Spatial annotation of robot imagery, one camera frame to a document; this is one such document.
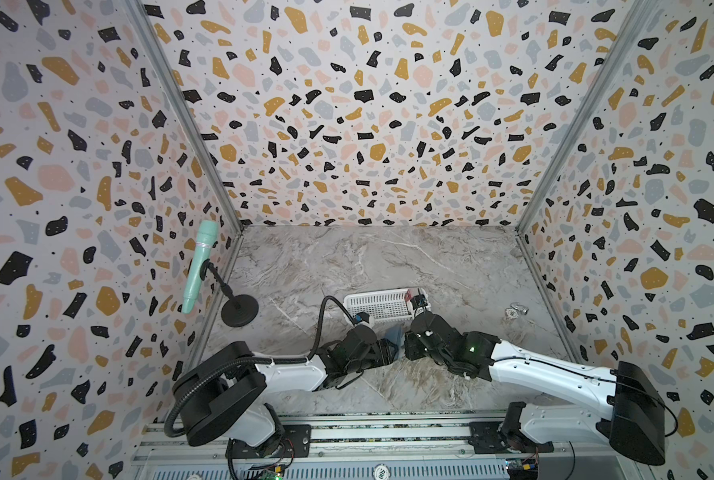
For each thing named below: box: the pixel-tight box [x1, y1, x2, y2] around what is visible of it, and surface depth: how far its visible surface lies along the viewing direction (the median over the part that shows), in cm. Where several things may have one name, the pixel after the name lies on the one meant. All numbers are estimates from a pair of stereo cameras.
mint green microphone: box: [182, 220, 219, 314], surface depth 75 cm
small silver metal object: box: [504, 302, 529, 320], surface depth 99 cm
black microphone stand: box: [200, 259, 259, 328], surface depth 97 cm
